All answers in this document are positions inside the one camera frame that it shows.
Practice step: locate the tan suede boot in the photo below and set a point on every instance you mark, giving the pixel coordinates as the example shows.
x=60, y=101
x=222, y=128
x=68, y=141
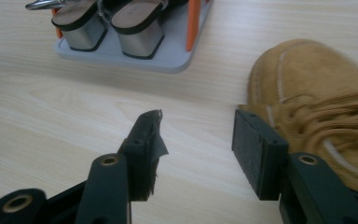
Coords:
x=317, y=81

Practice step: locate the white shoe rack orange posts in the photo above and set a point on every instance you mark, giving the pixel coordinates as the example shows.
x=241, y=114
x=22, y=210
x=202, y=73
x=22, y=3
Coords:
x=171, y=59

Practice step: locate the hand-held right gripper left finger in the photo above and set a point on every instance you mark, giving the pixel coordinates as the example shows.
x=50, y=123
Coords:
x=143, y=155

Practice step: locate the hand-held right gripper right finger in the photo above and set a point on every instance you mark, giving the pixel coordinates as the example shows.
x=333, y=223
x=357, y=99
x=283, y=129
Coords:
x=258, y=155

